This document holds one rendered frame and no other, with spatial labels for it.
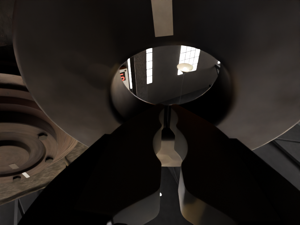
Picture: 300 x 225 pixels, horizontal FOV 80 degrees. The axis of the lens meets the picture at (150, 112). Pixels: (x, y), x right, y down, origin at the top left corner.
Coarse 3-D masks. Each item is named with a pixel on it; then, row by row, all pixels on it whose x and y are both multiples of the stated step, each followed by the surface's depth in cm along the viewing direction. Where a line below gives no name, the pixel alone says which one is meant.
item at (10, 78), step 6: (0, 66) 50; (6, 66) 51; (12, 66) 52; (0, 72) 47; (6, 72) 48; (12, 72) 50; (18, 72) 51; (0, 78) 47; (6, 78) 48; (12, 78) 49; (18, 78) 49; (0, 84) 48; (6, 84) 49; (12, 84) 50; (18, 84) 50; (24, 84) 51; (72, 144) 75; (66, 150) 76; (60, 156) 76; (54, 162) 77
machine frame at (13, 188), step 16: (0, 0) 45; (0, 16) 47; (0, 32) 49; (0, 48) 56; (128, 80) 85; (80, 144) 99; (32, 176) 99; (48, 176) 105; (0, 192) 97; (16, 192) 102; (32, 192) 109
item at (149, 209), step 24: (144, 120) 10; (120, 144) 8; (144, 144) 8; (96, 168) 7; (120, 168) 7; (144, 168) 7; (96, 192) 6; (120, 192) 6; (144, 192) 6; (96, 216) 6; (120, 216) 6; (144, 216) 6
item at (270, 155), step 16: (192, 96) 1063; (272, 144) 827; (288, 144) 827; (272, 160) 770; (288, 160) 770; (176, 176) 686; (288, 176) 721; (160, 192) 678; (176, 192) 678; (0, 208) 641; (16, 208) 504; (160, 208) 640; (176, 208) 640; (0, 224) 607; (16, 224) 480; (144, 224) 606; (160, 224) 606; (176, 224) 606; (192, 224) 606
